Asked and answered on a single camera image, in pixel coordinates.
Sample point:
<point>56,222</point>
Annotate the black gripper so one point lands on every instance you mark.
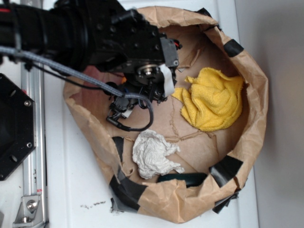
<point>123,41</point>

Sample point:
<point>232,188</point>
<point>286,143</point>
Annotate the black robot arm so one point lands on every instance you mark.
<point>61,34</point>

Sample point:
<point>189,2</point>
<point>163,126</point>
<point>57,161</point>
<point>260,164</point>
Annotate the yellow microfiber cloth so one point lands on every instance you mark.
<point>213,101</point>

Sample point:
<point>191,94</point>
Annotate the crumpled white paper towel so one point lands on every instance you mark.
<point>150,151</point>

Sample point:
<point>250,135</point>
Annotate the brown paper bag bin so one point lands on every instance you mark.
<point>226,156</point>

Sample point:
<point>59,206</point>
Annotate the dark green oval object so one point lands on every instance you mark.
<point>191,179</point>

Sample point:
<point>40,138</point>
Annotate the white tray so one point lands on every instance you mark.
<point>78,196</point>

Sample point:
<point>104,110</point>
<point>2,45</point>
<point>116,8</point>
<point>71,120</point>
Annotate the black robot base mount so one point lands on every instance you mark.
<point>16,126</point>

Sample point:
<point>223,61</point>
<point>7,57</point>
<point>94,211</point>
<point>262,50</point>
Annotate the aluminium extrusion rail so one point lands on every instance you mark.
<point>34,166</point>

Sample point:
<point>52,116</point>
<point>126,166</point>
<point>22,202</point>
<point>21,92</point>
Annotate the metal corner bracket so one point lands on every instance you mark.
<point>30,213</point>

